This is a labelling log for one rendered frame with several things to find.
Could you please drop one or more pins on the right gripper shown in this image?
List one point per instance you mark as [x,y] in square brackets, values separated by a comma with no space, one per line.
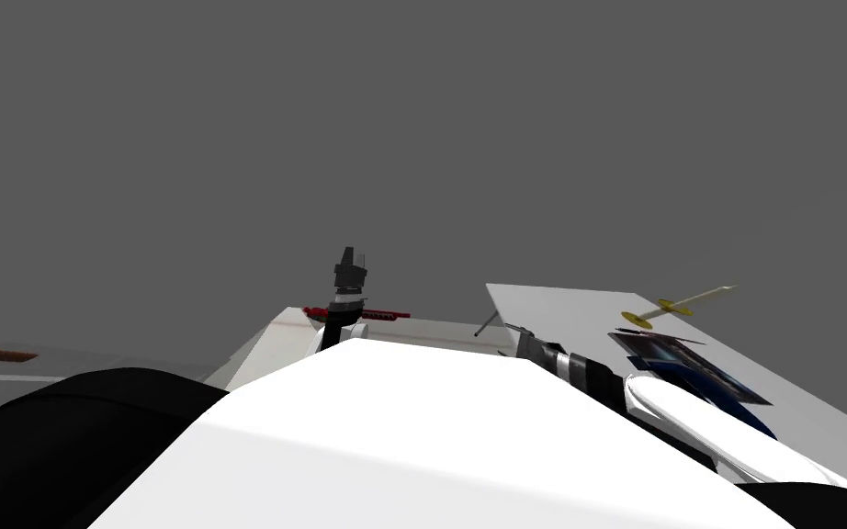
[539,350]

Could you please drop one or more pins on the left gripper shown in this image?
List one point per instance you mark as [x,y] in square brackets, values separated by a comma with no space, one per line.
[349,281]

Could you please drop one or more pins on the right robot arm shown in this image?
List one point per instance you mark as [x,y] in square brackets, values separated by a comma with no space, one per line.
[688,419]

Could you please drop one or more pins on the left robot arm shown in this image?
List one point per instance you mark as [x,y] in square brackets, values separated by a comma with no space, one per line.
[63,448]

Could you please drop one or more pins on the thin grey rod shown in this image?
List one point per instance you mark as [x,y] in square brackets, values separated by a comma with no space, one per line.
[487,324]

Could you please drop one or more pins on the red long utensil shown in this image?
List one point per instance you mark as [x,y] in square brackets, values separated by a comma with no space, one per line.
[383,315]

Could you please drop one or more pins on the pale cream table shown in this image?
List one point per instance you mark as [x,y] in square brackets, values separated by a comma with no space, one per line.
[284,345]

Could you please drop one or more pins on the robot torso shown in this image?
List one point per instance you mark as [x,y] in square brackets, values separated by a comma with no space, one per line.
[423,441]

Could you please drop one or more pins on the dark blue book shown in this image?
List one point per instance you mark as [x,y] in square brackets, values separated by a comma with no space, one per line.
[688,367]

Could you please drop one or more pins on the cream stick with yellow discs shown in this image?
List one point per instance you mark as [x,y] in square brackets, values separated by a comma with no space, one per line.
[688,301]

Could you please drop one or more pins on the white table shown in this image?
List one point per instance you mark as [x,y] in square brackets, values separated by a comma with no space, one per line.
[820,411]

